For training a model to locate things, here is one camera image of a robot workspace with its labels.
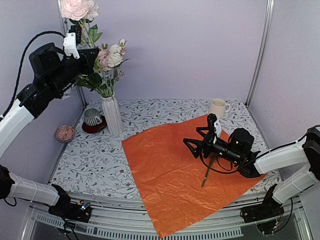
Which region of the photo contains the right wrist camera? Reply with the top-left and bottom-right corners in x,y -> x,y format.
207,113 -> 222,144

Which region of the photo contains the white ribbed ceramic vase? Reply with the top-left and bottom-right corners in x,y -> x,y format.
101,95 -> 123,136

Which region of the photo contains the cream ceramic mug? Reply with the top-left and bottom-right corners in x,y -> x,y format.
208,98 -> 231,119

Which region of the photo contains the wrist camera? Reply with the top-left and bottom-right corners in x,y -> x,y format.
207,113 -> 222,144
63,25 -> 82,59

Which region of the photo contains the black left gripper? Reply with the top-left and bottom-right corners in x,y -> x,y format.
48,47 -> 100,94

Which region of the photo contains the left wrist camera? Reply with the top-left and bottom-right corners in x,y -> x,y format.
63,25 -> 82,59

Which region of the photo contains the left aluminium frame post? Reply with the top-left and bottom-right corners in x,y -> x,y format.
56,0 -> 87,108

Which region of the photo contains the dark red saucer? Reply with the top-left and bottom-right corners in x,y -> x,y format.
81,115 -> 107,134

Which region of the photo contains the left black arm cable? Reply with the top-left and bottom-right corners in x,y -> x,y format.
0,30 -> 66,121

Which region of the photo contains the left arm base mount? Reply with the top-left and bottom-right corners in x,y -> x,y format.
48,192 -> 92,223

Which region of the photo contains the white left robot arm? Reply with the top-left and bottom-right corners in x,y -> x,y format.
0,43 -> 99,217

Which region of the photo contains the orange tissue paper sheet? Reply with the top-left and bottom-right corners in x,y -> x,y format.
122,116 -> 261,238

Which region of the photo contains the white rose flower stem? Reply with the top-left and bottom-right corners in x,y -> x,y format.
105,38 -> 128,97

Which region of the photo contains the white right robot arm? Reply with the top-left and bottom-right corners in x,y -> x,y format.
183,125 -> 320,218

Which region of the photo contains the aluminium front rail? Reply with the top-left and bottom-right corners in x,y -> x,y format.
25,193 -> 313,240

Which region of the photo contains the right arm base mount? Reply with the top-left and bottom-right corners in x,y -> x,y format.
240,184 -> 285,235

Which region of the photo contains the striped black white cup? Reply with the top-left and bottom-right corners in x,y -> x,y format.
83,108 -> 102,127

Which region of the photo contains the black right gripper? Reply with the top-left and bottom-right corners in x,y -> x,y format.
184,127 -> 241,165

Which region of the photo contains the pink patterned ball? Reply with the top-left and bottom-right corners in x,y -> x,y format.
54,125 -> 75,143

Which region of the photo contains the yellow small flower sprig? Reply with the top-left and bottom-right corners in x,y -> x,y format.
201,155 -> 216,188

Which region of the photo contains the pink rose flower stem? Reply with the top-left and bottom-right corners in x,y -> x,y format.
98,43 -> 111,98

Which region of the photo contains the aluminium frame post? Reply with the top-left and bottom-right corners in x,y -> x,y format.
56,0 -> 87,108
245,0 -> 275,109

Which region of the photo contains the right aluminium frame post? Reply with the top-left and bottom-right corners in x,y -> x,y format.
245,0 -> 275,109

